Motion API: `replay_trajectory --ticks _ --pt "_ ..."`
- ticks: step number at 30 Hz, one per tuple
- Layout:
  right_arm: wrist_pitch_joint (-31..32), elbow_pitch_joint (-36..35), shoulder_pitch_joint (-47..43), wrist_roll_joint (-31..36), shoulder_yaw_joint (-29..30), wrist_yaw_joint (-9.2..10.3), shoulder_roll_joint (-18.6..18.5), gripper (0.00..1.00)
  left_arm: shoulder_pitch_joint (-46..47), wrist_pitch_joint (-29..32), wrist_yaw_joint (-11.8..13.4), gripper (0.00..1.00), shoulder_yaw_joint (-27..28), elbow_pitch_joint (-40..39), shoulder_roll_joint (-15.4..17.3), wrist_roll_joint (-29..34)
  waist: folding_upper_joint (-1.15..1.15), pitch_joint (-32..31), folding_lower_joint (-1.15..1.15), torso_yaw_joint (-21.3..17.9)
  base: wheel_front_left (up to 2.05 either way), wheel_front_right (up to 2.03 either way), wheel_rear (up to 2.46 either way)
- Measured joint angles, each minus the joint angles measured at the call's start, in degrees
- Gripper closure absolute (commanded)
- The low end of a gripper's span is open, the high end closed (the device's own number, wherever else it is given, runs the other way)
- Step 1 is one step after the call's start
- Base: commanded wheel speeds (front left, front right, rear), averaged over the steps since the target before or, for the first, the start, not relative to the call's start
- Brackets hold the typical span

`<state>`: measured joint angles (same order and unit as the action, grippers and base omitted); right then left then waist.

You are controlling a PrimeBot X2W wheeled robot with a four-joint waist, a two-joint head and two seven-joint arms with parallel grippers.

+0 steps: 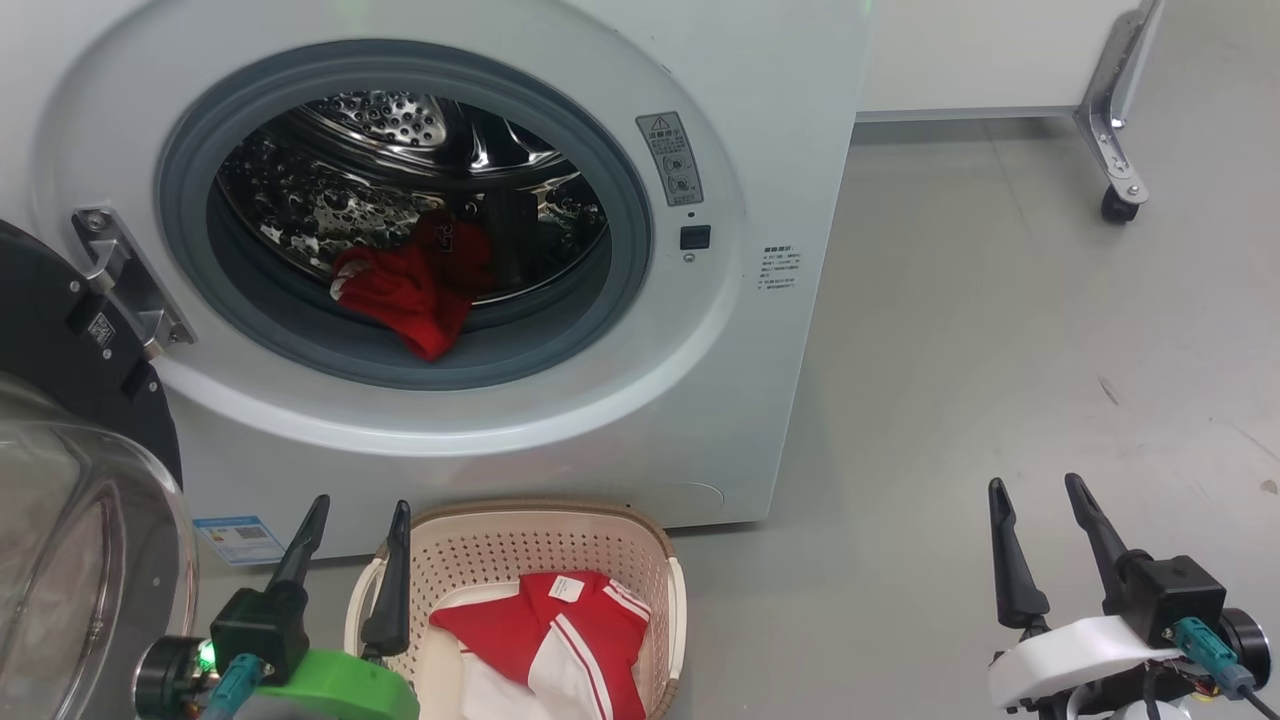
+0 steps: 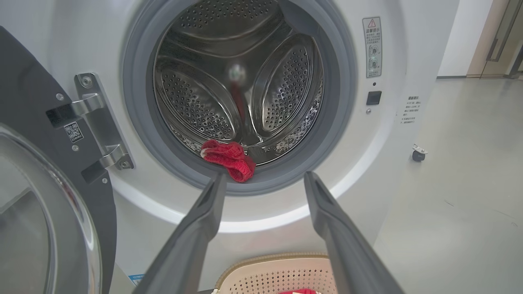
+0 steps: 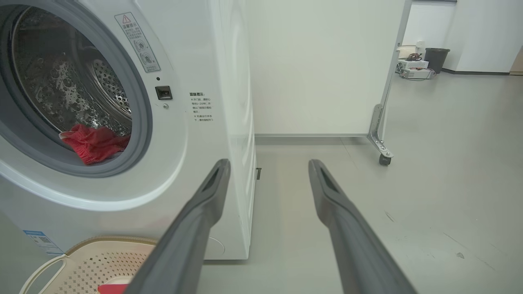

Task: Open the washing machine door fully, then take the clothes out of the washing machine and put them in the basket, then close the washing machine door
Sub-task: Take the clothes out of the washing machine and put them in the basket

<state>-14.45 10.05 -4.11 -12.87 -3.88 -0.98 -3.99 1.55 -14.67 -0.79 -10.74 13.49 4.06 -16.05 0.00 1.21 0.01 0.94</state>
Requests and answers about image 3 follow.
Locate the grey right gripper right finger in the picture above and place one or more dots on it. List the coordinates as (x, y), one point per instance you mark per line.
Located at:
(351, 245)

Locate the dark grey trash bin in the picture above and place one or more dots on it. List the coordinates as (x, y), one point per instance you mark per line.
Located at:
(437, 61)

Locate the white front-load washing machine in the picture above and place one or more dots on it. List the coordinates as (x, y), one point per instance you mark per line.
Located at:
(196, 163)

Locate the small white perforated basket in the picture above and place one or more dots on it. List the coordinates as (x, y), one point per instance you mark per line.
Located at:
(405, 52)

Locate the metal leg with caster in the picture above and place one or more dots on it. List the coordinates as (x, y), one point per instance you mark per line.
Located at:
(380, 143)

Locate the white electronic device box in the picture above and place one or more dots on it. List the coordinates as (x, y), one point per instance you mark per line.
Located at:
(414, 64)
(416, 73)

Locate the white partition panel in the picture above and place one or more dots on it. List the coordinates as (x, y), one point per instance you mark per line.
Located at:
(318, 61)

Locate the red jersey with white print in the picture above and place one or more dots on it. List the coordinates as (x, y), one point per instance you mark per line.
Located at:
(94, 143)

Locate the cream perforated laundry basket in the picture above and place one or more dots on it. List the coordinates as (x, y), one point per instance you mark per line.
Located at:
(102, 261)

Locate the blue energy label sticker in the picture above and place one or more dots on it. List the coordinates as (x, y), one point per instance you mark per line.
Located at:
(41, 241)

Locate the red white striped shorts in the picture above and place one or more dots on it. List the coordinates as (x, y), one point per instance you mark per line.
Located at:
(112, 290)

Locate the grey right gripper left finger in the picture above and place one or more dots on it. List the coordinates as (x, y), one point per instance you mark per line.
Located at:
(192, 237)

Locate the grey warning label sticker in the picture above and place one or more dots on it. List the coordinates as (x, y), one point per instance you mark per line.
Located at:
(137, 41)

